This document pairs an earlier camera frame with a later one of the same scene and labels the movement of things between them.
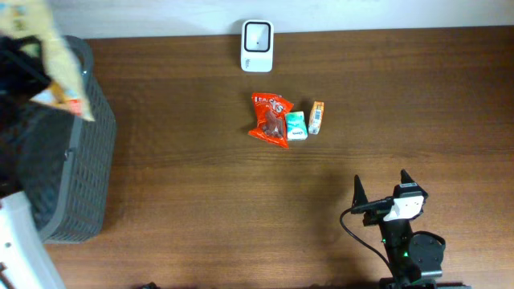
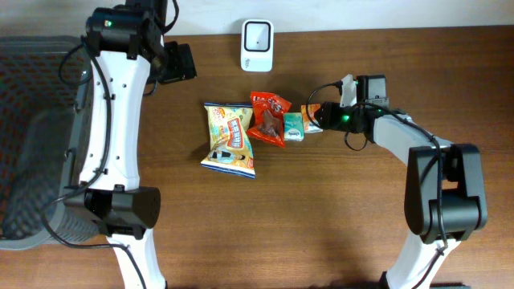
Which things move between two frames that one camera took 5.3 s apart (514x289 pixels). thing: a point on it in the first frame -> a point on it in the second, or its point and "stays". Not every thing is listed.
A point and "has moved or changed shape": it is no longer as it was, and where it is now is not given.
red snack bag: x=270 y=110 stays
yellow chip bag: x=67 y=89 -> x=230 y=148
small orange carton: x=316 y=118 has moved or changed shape
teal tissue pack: x=296 y=128 stays
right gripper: x=359 y=194 -> x=330 y=117
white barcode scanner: x=257 y=45 stays
